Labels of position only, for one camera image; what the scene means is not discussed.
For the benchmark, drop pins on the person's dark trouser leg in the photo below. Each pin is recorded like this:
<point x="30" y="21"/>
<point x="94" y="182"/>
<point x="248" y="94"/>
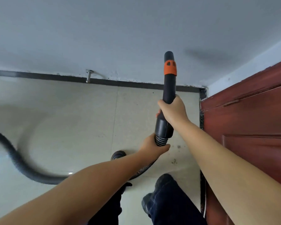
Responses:
<point x="107" y="208"/>
<point x="175" y="206"/>

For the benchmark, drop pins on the person's left forearm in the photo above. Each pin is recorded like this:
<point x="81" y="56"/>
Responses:
<point x="79" y="192"/>

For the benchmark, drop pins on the person's dark right trouser leg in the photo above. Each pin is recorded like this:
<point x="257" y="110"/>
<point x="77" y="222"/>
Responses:
<point x="175" y="206"/>

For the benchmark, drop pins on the metal door hinge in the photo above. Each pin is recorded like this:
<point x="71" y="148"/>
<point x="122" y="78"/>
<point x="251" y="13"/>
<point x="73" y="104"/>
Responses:
<point x="231" y="103"/>

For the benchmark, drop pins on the person's right forearm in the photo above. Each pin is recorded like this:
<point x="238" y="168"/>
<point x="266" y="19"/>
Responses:
<point x="236" y="171"/>

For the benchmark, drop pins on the metal wall door stopper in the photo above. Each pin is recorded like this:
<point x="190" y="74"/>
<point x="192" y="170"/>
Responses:
<point x="89" y="76"/>

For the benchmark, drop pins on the person's left hand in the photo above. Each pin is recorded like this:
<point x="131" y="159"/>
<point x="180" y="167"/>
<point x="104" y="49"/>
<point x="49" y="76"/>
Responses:
<point x="153" y="146"/>

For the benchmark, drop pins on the black skirting board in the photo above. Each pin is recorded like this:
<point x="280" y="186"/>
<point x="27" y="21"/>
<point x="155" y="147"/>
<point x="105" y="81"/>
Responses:
<point x="49" y="76"/>

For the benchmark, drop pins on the red-brown wooden door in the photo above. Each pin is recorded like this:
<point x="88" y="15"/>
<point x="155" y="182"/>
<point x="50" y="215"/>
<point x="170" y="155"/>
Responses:
<point x="253" y="138"/>

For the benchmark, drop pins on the person's dark left trouser leg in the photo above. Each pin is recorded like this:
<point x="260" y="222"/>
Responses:
<point x="107" y="208"/>

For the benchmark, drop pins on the brown dirt debris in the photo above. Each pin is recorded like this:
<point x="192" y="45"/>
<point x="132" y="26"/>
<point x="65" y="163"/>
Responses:
<point x="174" y="161"/>

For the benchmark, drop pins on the person's right hand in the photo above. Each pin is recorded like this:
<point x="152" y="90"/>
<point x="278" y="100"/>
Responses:
<point x="174" y="110"/>

